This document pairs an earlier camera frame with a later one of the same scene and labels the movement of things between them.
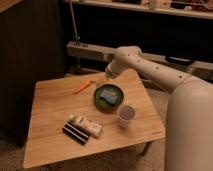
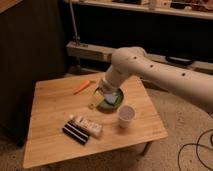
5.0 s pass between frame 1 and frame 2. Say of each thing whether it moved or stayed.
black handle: stayed
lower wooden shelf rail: stayed
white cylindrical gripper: moved
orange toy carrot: stayed
